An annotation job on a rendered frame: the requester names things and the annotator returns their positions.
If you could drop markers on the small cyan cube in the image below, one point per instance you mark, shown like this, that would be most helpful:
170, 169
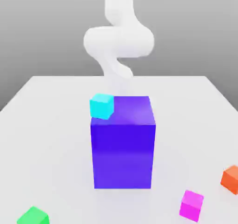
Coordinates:
101, 106

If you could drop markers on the small green cube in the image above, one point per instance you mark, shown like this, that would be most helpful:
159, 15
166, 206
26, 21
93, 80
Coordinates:
33, 216

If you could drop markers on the large purple box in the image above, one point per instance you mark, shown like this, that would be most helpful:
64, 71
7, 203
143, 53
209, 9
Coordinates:
122, 153

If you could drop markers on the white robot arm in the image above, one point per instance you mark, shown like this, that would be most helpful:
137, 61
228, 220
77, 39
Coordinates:
119, 41

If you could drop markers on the small magenta cube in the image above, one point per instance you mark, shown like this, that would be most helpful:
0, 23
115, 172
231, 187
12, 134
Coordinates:
191, 205

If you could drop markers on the small orange cube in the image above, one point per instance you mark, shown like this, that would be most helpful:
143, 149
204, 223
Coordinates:
230, 179

